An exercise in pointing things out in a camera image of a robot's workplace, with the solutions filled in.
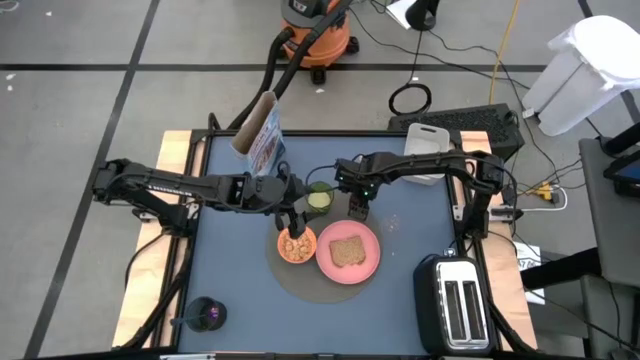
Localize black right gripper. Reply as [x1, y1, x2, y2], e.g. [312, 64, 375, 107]
[333, 152, 396, 221]

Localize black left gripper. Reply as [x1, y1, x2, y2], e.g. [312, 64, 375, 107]
[244, 172, 310, 240]

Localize brown bread slice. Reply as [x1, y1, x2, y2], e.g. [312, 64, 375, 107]
[328, 235, 367, 268]

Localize blue cinnamon cereal box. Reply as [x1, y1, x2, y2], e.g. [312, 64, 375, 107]
[229, 90, 287, 180]

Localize purple and teal spoon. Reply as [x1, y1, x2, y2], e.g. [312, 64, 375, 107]
[169, 305, 222, 327]

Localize cinnamon cereal pieces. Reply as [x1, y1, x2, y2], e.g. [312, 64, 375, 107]
[280, 229, 315, 262]

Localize orange bowl of cereal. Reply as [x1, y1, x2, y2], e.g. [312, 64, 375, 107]
[277, 223, 318, 265]

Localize green glass cup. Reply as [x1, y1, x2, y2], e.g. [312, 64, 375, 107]
[305, 180, 336, 216]

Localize round woven placemat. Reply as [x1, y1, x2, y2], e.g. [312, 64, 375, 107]
[264, 188, 385, 305]

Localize pink plate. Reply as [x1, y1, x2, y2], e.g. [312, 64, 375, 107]
[315, 219, 382, 286]

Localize white plastic bin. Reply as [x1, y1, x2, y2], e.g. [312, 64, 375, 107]
[399, 123, 451, 187]

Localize black and silver toaster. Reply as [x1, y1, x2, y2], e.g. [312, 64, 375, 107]
[412, 253, 497, 357]

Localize black cup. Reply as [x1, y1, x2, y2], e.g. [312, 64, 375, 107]
[183, 295, 229, 334]

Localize black perforated computer case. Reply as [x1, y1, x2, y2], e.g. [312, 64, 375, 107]
[387, 103, 525, 161]

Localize wooden side board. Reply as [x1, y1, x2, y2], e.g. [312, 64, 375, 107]
[112, 130, 194, 349]
[459, 130, 539, 350]

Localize orange shop vacuum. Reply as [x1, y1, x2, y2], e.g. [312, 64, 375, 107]
[279, 0, 361, 85]
[272, 0, 354, 101]

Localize printed white paper sheet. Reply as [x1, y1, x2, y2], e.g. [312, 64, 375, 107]
[512, 241, 546, 306]

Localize white power strip yellow plug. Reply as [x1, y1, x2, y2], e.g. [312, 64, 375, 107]
[529, 182, 569, 212]

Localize plain white paper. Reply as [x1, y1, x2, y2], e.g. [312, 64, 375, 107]
[385, 0, 416, 30]

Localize black stand base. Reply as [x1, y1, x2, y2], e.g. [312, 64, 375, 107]
[404, 0, 441, 32]

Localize grey desk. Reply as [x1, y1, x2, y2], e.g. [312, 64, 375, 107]
[578, 134, 640, 360]

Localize black tablet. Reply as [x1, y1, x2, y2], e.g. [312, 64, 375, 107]
[602, 149, 640, 197]

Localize white trash bin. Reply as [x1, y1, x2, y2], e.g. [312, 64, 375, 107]
[521, 14, 640, 137]

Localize black table frame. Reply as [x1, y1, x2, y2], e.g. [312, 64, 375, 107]
[119, 113, 541, 360]

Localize coiled black cable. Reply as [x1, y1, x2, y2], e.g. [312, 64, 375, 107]
[388, 82, 433, 117]

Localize black vacuum hose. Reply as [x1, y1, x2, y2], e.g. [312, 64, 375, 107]
[227, 27, 297, 131]

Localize yellow cable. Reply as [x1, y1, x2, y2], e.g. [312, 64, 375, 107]
[488, 0, 522, 105]

